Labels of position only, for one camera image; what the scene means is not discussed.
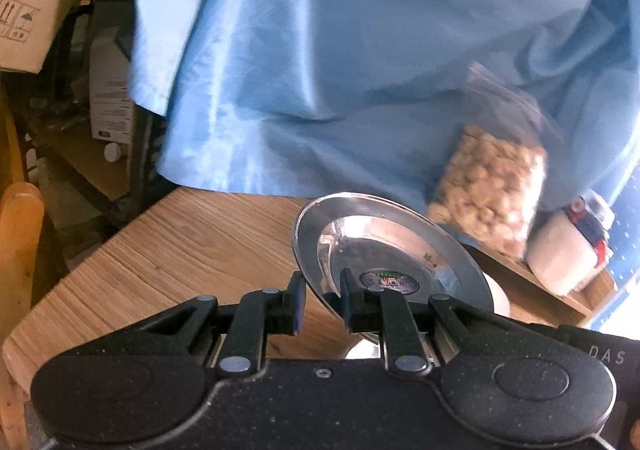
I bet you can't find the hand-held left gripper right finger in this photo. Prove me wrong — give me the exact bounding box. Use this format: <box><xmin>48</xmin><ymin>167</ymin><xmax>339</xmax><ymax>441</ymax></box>
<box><xmin>340</xmin><ymin>268</ymin><xmax>508</xmax><ymax>374</ymax></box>

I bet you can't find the wooden desk shelf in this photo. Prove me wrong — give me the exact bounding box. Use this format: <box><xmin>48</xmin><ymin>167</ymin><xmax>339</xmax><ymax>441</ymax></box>
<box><xmin>470</xmin><ymin>245</ymin><xmax>618</xmax><ymax>318</ymax></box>

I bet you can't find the wooden chair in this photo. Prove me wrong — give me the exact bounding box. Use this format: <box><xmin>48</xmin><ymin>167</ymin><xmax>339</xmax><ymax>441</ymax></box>
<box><xmin>0</xmin><ymin>85</ymin><xmax>46</xmax><ymax>351</ymax></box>

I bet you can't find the clear bag of snacks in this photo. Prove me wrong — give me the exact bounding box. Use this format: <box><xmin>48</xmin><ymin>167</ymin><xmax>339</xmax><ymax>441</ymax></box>
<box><xmin>427</xmin><ymin>63</ymin><xmax>563</xmax><ymax>258</ymax></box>

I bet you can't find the dark metal rack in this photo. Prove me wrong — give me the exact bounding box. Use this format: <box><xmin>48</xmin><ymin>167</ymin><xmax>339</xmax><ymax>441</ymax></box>
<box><xmin>20</xmin><ymin>0</ymin><xmax>171</xmax><ymax>231</ymax></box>

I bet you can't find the white printed paper box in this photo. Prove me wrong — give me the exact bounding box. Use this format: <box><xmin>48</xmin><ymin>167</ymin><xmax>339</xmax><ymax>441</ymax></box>
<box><xmin>89</xmin><ymin>38</ymin><xmax>136</xmax><ymax>146</ymax></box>

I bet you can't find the large cardboard box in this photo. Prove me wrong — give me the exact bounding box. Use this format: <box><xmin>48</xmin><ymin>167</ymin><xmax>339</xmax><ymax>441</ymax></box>
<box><xmin>0</xmin><ymin>0</ymin><xmax>111</xmax><ymax>74</ymax></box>

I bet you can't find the round steel plate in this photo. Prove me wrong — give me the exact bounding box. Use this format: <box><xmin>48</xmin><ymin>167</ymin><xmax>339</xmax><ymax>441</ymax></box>
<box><xmin>292</xmin><ymin>193</ymin><xmax>493</xmax><ymax>347</ymax></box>

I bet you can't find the blue dotted cloth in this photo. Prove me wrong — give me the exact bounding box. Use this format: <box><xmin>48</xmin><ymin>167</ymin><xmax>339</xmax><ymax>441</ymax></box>
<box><xmin>597</xmin><ymin>177</ymin><xmax>640</xmax><ymax>303</ymax></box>

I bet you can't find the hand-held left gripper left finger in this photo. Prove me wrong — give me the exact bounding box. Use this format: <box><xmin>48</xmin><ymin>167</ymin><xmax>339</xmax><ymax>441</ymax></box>
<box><xmin>125</xmin><ymin>271</ymin><xmax>307</xmax><ymax>377</ymax></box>

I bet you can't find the white bottle with blue lid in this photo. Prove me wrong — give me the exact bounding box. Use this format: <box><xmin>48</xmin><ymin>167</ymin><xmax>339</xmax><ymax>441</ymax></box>
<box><xmin>527</xmin><ymin>190</ymin><xmax>616</xmax><ymax>296</ymax></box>

